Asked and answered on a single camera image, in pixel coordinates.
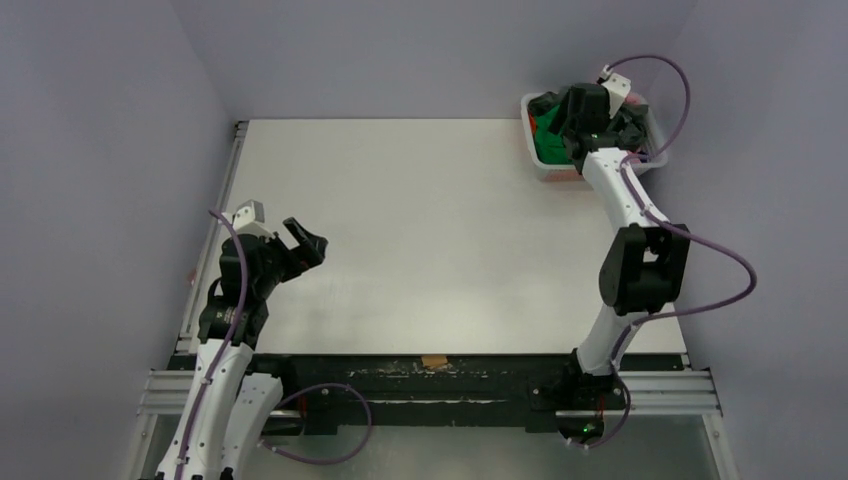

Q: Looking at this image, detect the green t shirt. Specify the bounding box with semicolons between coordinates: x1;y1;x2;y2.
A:
531;107;573;165

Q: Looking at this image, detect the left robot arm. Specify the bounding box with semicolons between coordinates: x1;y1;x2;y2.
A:
155;213;328;479

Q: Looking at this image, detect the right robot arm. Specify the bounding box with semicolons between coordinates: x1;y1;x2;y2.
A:
549;83;689;407

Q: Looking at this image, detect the grey t shirt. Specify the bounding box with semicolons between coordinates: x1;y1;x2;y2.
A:
527;87;648;162

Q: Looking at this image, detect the pink t shirt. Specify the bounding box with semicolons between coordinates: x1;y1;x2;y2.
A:
625;92;648;105

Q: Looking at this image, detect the brown tape piece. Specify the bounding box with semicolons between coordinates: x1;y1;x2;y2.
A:
421;355;450;370

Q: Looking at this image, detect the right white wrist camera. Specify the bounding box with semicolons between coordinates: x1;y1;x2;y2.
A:
597;64;631;119

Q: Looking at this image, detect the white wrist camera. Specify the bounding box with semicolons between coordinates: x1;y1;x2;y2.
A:
597;64;631;119
227;200;274;238

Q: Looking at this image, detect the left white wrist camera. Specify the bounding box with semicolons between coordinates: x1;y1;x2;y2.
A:
227;200;274;238

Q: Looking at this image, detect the left side aluminium rail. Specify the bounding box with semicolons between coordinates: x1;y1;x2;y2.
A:
174;120;250;355

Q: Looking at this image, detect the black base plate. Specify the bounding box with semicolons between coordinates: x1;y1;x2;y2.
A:
165;354;684;437

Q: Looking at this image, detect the aluminium frame rail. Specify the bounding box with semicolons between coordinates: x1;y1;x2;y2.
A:
122;367;740;480

